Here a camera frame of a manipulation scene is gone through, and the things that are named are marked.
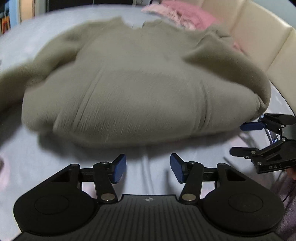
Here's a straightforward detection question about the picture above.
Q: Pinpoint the cream padded headboard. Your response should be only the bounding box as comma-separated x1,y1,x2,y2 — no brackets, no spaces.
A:
201,0,296,116

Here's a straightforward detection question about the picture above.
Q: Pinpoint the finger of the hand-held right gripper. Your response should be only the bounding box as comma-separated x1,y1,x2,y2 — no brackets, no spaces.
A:
240,113,296,139
230,140,296,163

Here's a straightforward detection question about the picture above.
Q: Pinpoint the beige fleece sweater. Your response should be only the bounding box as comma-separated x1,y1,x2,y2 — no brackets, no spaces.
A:
0,17,271,147

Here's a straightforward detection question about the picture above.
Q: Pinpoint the person's right forearm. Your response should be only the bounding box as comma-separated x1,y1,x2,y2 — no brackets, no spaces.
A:
274,173,296,241

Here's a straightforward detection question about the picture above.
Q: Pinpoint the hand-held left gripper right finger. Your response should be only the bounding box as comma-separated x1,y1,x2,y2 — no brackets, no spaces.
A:
170,153,248,204

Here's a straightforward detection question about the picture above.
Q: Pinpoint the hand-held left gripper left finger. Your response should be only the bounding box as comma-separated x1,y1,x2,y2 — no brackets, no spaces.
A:
50,153,127,204

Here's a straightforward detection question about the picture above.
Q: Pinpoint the light pink patterned pillow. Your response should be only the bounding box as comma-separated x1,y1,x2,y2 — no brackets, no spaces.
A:
141,3,185,24

